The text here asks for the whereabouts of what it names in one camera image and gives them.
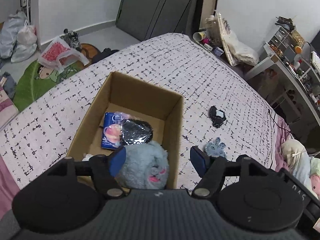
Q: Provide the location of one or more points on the brown cardboard box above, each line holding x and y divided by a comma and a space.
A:
129, 111

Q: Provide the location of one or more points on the white keyboard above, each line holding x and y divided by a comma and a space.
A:
315, 61

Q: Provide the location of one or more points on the pink bed sheet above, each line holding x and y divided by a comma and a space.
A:
8, 188

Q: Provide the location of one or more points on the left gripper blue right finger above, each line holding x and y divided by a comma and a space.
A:
211, 170

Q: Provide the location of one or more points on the white soft item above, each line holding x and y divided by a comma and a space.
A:
87, 157

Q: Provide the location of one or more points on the grey drawer organizer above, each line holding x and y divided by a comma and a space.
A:
278, 37

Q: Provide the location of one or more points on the paper cup on floor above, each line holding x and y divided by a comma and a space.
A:
199, 36

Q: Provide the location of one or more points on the woven basket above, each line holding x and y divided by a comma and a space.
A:
299, 40

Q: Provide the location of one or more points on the large blue fluffy plush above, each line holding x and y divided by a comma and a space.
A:
146, 167

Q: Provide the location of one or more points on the black shoes on floor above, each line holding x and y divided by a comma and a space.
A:
72, 39

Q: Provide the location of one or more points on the cream tote bag pile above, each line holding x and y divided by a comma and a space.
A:
236, 51

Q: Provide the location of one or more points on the cream and blue pillow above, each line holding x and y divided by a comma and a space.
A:
302, 166

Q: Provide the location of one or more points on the white black patterned bedspread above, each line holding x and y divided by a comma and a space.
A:
41, 135

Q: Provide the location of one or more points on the black fabric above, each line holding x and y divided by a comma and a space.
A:
135, 132

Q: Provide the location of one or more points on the black stitched felt plush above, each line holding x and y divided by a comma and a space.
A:
217, 117

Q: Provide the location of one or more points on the small blue bunny plush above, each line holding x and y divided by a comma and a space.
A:
215, 148

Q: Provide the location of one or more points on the blue tissue pack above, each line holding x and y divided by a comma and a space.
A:
112, 125

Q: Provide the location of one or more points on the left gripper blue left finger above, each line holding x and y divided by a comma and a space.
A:
104, 170

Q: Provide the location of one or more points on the dark grey door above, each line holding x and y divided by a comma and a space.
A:
144, 19

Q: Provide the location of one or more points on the green cartoon floor mat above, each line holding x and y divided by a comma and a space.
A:
37, 80

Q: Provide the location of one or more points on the grey plastic bag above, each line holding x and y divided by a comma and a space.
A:
9, 31

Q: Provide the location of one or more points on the white desk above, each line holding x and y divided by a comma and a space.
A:
273, 59

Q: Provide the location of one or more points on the pink cartoon cushion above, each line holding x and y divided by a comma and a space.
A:
7, 109

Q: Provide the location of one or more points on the red white plastic bag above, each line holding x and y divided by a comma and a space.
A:
59, 55

